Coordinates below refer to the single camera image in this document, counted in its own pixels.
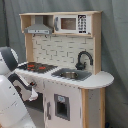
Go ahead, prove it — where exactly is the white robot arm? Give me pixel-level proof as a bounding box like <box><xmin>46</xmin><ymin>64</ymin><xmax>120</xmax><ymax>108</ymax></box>
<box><xmin>0</xmin><ymin>47</ymin><xmax>38</xmax><ymax>128</ymax></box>

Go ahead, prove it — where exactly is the wooden toy kitchen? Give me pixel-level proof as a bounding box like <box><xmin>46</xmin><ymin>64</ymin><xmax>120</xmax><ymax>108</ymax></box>
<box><xmin>16</xmin><ymin>11</ymin><xmax>114</xmax><ymax>128</ymax></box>

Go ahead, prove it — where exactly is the grey toy sink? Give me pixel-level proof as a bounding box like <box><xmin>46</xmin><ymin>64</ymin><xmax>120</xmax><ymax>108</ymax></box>
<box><xmin>52</xmin><ymin>68</ymin><xmax>92</xmax><ymax>81</ymax></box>

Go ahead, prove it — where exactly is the black toy faucet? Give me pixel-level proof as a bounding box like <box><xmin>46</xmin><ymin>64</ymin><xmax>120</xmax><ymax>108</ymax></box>
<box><xmin>75</xmin><ymin>51</ymin><xmax>93</xmax><ymax>70</ymax></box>

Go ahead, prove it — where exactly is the black toy stovetop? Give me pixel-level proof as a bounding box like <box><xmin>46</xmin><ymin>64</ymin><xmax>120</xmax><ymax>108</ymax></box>
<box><xmin>19</xmin><ymin>62</ymin><xmax>55</xmax><ymax>73</ymax></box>

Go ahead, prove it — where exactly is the white cabinet door with dispenser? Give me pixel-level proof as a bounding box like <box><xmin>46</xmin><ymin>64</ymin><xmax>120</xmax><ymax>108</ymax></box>
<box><xmin>44</xmin><ymin>81</ymin><xmax>82</xmax><ymax>128</ymax></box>

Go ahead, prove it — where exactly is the white toy microwave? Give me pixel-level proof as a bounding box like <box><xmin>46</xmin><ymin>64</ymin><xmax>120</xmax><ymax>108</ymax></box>
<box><xmin>54</xmin><ymin>14</ymin><xmax>91</xmax><ymax>34</ymax></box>

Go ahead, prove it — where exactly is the grey range hood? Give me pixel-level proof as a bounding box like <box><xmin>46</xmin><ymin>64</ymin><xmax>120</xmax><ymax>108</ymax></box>
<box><xmin>24</xmin><ymin>16</ymin><xmax>53</xmax><ymax>35</ymax></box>

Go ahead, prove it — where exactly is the grey backdrop curtain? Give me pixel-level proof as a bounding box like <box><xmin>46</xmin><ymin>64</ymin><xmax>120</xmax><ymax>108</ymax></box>
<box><xmin>0</xmin><ymin>0</ymin><xmax>128</xmax><ymax>128</ymax></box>

